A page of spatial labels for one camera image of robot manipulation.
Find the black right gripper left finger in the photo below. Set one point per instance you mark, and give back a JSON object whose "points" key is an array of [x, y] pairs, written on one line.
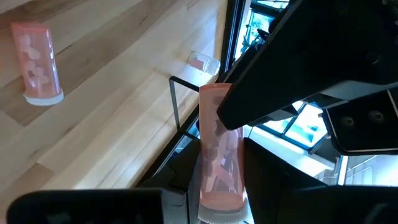
{"points": [[177, 168]]}

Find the clear pill bottle ribbed cap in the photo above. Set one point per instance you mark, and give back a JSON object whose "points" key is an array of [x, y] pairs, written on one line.
{"points": [[203, 62]]}

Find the large glass window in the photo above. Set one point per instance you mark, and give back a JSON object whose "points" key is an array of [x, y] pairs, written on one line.
{"points": [[308, 127]]}

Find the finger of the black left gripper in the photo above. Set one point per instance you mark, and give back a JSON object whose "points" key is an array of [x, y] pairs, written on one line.
{"points": [[276, 115], [311, 56]]}

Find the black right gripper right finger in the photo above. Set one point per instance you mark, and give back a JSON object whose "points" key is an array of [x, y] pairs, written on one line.
{"points": [[280, 193]]}

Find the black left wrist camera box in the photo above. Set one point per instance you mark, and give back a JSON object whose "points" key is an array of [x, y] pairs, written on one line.
{"points": [[360, 124]]}

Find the pink pill bottle white cap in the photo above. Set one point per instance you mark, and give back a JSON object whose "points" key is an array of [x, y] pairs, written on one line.
{"points": [[224, 193], [37, 62]]}

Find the wooden shelf black metal frame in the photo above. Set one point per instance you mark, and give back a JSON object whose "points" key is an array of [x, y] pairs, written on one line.
{"points": [[174, 102]]}

